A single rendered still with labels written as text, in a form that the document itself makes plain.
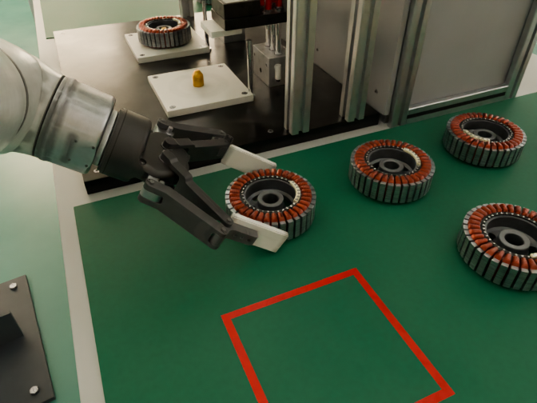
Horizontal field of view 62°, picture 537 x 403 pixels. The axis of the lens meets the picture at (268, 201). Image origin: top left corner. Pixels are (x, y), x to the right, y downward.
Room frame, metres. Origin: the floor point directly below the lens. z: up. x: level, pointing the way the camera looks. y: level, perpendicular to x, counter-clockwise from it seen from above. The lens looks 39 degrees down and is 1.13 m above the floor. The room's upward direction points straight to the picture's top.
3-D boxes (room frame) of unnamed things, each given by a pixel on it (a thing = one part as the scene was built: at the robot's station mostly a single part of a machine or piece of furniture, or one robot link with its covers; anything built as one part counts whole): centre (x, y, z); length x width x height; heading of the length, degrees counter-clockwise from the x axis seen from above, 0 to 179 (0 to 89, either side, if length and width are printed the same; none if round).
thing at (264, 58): (0.80, -0.01, 0.80); 0.08 x 0.05 x 0.06; 24
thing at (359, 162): (0.50, -0.17, 0.77); 0.11 x 0.11 x 0.04
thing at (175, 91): (0.74, 0.12, 0.78); 0.15 x 0.15 x 0.01; 24
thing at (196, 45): (0.97, 0.22, 0.78); 0.15 x 0.15 x 0.01; 24
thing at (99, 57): (0.86, 0.16, 0.76); 0.64 x 0.47 x 0.02; 24
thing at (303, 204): (0.43, 0.00, 0.77); 0.11 x 0.11 x 0.04
